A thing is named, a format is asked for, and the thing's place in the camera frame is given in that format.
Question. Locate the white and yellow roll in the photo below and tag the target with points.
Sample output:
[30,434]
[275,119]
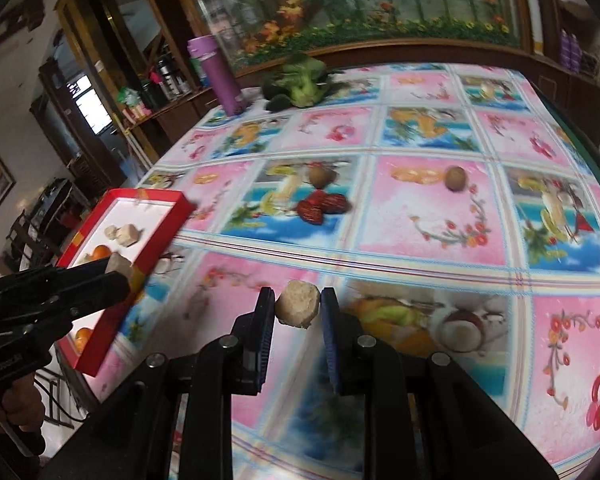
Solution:
[533,5]

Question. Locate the beige round cake piece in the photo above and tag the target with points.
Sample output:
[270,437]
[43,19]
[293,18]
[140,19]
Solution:
[298,305]

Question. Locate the small purple bottle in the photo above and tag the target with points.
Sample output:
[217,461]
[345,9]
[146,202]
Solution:
[575,53]
[565,50]

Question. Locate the wooden shelf unit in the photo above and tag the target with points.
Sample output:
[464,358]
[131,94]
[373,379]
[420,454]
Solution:
[80,35]

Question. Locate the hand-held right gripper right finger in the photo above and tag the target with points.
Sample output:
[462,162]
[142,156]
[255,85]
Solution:
[332,350]

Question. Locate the black thermos flask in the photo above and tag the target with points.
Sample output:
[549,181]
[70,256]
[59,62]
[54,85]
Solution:
[169,77]

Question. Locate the orange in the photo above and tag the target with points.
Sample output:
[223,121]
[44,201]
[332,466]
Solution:
[100,252]
[82,338]

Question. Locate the purple thermos bottle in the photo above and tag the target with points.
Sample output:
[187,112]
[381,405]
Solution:
[220,75]

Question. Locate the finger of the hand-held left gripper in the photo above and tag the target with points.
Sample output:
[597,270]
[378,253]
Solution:
[75,270]
[95,292]

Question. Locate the person's left hand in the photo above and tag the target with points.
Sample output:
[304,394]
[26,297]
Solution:
[15,405]

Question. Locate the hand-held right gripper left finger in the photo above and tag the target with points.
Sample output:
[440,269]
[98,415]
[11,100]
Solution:
[265,340]

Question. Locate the red shallow box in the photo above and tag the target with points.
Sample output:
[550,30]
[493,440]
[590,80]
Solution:
[152,247]

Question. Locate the brown kiwi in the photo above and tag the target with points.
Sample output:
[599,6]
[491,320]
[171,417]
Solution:
[456,178]
[320,175]

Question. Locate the green bok choy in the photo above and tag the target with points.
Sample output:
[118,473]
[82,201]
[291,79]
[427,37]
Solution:
[300,82]

